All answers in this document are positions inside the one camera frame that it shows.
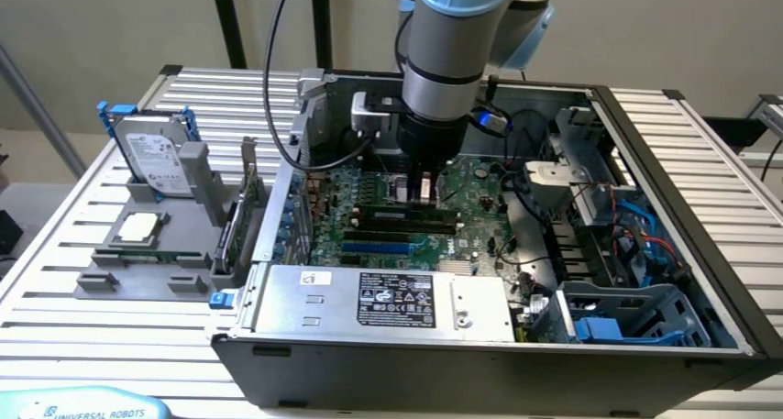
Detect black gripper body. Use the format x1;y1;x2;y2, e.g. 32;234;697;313
393;111;468;173

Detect green RAM stick in slot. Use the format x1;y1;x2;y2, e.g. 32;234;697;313
356;204;461;224

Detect black empty RAM slot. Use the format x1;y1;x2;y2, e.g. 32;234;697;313
352;216;459;237

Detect black expansion slot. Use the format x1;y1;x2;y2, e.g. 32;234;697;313
341;229;412;245

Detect green motherboard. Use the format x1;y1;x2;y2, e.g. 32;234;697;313
303;155;523;276

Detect blue expansion slot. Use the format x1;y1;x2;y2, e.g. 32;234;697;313
340;240;412;259

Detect silver chipset heatsink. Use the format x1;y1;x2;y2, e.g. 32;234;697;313
436;259;477;277

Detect metal drive cage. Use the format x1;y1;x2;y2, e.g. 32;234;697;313
523;105;639;230

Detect silver power supply unit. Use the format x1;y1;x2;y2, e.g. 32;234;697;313
240;264;523;344

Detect black stand leg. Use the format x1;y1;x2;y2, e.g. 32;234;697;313
309;0;336;72
205;0;248;70

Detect black open PC case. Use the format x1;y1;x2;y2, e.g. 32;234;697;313
209;68;771;409

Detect blue case latch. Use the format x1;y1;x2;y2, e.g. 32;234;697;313
207;289;239;310

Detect grey disk bay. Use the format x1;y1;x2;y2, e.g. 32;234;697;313
552;280;716;347

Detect silver hard disk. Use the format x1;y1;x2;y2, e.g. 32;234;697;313
115;115;185;195

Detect silver CPU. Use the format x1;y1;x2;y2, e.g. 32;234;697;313
117;212;165;247

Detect grey parts rack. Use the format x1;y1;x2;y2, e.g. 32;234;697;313
72;143;272;301

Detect blue disk caddy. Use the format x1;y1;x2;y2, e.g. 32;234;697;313
96;100;201;163

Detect grey side table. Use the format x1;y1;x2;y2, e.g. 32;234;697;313
701;93;783;164

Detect grey metal pole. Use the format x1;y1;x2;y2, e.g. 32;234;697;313
0;42;88;178

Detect black box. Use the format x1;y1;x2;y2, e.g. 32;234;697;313
0;209;24;256

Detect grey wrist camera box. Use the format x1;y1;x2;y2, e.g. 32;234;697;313
349;91;407;132

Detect graphics card with metal bracket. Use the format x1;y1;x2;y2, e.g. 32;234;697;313
215;136;267;273

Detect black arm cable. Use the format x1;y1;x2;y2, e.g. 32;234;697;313
261;0;381;171

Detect blue wire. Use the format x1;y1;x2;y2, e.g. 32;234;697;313
613;197;677;294

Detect red wire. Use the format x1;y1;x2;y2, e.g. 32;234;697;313
604;185;687;278

